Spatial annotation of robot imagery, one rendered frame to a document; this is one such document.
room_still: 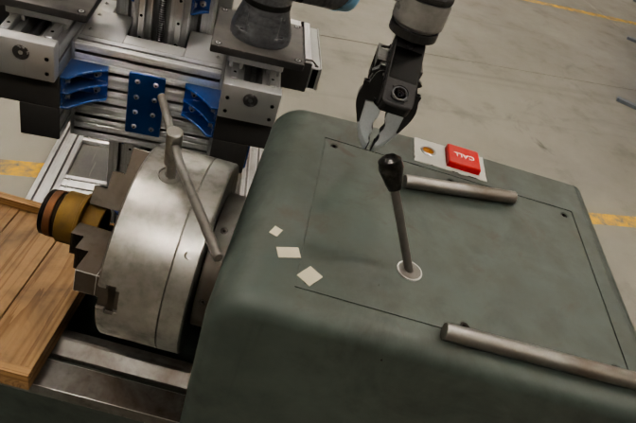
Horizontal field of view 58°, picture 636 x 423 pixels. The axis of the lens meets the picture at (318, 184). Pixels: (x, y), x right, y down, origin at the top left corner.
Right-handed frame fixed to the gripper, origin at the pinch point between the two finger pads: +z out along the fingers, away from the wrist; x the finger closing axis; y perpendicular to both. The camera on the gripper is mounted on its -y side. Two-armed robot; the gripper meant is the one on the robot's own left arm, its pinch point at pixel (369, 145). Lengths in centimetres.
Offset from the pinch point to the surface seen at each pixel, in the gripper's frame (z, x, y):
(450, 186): 2.3, -14.4, -1.4
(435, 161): 4.1, -13.1, 7.8
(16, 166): 130, 123, 109
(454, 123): 130, -89, 265
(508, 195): 2.3, -24.8, 1.1
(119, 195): 16.2, 35.7, -9.9
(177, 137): -2.1, 26.7, -15.4
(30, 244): 41, 54, -3
